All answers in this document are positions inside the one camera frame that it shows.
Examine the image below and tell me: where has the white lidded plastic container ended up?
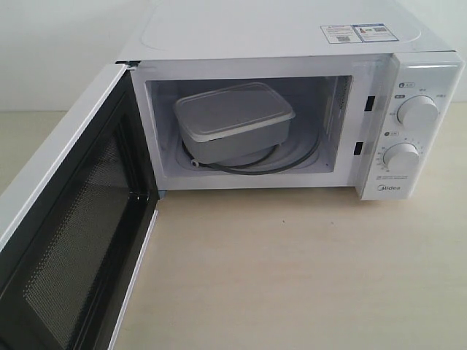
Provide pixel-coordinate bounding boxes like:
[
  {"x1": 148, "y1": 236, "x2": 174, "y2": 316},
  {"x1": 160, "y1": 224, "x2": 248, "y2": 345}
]
[{"x1": 174, "y1": 82, "x2": 296, "y2": 164}]

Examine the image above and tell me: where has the white microwave door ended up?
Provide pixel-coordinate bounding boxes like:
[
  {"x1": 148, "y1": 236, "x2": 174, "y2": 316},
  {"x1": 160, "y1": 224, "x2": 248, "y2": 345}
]
[{"x1": 1, "y1": 63, "x2": 159, "y2": 349}]

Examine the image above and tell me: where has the white Midea microwave oven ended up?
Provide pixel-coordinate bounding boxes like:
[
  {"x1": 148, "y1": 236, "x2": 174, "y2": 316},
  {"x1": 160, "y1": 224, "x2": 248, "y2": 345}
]
[{"x1": 117, "y1": 1, "x2": 465, "y2": 200}]

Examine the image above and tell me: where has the glass turntable plate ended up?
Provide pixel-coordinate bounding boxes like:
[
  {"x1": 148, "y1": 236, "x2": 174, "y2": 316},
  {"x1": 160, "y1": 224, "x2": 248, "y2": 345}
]
[{"x1": 181, "y1": 128, "x2": 321, "y2": 176}]

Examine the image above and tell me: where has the lower white timer knob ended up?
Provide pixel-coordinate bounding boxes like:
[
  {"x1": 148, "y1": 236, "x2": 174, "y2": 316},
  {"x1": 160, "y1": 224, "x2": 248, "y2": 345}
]
[{"x1": 383, "y1": 143, "x2": 420, "y2": 172}]

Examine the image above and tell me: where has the blue white label sticker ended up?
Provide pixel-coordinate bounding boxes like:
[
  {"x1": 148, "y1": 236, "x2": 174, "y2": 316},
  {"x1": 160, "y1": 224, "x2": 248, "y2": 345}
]
[{"x1": 320, "y1": 23, "x2": 398, "y2": 44}]

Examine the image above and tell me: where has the upper white power knob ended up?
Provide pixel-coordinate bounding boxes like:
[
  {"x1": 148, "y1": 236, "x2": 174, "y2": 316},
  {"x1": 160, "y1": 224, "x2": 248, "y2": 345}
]
[{"x1": 397, "y1": 96, "x2": 439, "y2": 128}]

